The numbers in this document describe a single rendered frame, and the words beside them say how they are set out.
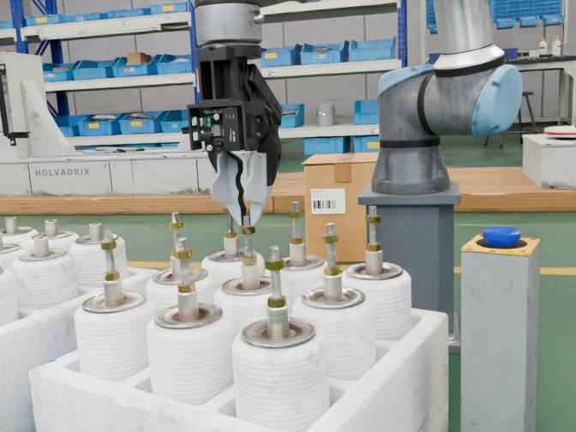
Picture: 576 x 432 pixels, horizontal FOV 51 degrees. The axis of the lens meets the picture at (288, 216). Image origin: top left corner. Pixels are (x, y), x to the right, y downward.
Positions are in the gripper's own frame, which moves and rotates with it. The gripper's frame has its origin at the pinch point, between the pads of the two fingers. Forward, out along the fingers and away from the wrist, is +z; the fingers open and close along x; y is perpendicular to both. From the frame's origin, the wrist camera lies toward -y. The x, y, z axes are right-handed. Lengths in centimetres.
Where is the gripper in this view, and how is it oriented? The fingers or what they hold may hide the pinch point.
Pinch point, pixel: (249, 213)
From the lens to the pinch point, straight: 75.2
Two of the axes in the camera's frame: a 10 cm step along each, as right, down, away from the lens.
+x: 9.4, 0.2, -3.4
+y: -3.4, 1.9, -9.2
